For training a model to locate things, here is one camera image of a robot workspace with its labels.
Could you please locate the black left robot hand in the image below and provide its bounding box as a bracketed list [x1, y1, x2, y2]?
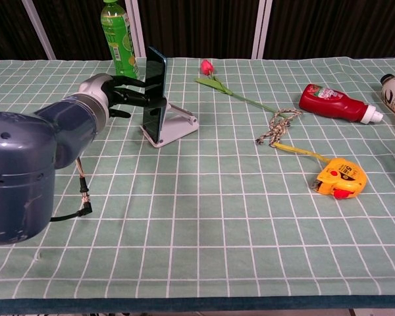
[105, 74, 169, 119]

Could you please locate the black smartphone with blue edge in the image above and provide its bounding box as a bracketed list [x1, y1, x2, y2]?
[141, 45, 169, 145]

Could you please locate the white folding phone stand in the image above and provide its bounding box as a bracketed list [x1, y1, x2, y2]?
[144, 102, 199, 149]

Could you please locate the green tea bottle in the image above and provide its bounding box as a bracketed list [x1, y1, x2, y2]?
[100, 0, 141, 80]

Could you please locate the artificial pink rose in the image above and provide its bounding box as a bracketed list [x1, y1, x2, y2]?
[195, 59, 284, 115]

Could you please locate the dark pleated curtain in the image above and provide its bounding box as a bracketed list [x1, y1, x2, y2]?
[0, 0, 395, 62]

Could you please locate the green checked tablecloth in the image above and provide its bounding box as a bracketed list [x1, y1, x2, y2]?
[0, 56, 395, 315]

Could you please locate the red ketchup bottle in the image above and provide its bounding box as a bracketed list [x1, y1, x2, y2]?
[298, 83, 384, 125]

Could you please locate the yellow tape measure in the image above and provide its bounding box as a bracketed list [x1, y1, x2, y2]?
[272, 142, 368, 200]

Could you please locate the white frame post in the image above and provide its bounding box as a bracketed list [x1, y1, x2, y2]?
[251, 0, 273, 60]
[22, 0, 56, 61]
[124, 0, 147, 58]

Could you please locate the black arm cable with connector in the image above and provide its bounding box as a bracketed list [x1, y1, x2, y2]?
[50, 157, 93, 223]

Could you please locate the braided beige rope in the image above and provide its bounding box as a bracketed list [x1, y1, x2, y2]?
[255, 108, 303, 148]

